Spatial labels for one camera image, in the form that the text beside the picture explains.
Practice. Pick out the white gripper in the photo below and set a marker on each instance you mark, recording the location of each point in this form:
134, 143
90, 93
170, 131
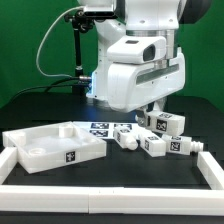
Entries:
134, 86

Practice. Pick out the white square tabletop part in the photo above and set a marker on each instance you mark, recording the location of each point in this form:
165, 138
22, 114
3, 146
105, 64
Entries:
51, 146

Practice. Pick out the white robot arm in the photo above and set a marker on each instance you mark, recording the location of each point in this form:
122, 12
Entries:
151, 18

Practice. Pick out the white AprilTag sheet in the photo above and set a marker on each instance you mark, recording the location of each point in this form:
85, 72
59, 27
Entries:
104, 130

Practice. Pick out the white U-shaped fence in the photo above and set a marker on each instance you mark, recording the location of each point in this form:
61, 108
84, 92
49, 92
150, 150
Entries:
104, 200

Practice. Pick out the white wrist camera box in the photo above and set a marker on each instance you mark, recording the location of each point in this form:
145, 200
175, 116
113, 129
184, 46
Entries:
137, 50

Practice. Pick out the black camera on pole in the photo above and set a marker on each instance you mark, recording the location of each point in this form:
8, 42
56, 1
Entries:
107, 27

